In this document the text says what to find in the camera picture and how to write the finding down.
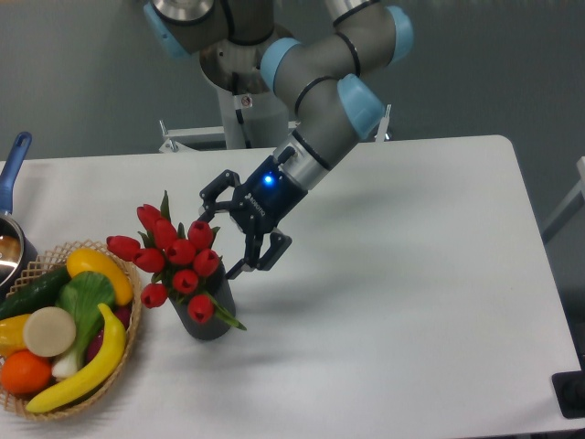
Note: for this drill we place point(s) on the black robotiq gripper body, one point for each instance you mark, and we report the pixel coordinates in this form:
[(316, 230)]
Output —
[(265, 198)]

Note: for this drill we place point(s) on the red tulip bouquet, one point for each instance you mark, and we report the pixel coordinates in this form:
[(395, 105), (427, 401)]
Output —
[(178, 258)]

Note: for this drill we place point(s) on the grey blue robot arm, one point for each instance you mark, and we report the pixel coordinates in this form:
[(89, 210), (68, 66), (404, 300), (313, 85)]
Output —
[(321, 83)]

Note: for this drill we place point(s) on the dark grey ribbed vase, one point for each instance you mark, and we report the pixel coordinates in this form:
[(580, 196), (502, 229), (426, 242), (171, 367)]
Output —
[(219, 299)]

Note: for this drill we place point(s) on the yellow squash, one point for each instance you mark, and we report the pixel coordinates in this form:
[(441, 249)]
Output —
[(90, 260)]

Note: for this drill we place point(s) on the purple red vegetable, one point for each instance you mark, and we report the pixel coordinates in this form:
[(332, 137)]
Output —
[(124, 315)]

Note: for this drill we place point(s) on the green bok choy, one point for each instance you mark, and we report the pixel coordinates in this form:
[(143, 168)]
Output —
[(80, 297)]

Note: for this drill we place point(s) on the woven wicker basket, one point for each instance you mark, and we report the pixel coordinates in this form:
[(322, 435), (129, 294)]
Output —
[(47, 262)]

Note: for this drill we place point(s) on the yellow banana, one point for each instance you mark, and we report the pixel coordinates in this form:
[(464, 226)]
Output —
[(90, 376)]

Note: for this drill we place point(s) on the green cucumber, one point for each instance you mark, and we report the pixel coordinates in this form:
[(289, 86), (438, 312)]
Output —
[(41, 292)]

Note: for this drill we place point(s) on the beige round slice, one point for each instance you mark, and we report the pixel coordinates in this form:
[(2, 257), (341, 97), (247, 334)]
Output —
[(49, 332)]

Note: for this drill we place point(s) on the yellow bell pepper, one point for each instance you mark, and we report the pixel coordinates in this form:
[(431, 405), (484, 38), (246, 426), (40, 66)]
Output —
[(11, 335)]

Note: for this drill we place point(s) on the orange fruit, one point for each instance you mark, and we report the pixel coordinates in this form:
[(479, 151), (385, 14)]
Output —
[(25, 373)]

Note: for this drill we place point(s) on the white furniture leg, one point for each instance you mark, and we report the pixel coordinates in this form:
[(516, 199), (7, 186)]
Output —
[(567, 208)]

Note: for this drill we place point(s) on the black device at edge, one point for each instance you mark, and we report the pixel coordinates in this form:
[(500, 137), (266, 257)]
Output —
[(569, 389)]

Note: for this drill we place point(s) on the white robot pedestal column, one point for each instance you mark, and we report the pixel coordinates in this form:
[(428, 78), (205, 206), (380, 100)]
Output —
[(252, 116)]

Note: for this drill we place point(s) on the blue handled saucepan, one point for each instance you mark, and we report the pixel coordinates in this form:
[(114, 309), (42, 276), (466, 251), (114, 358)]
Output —
[(16, 250)]

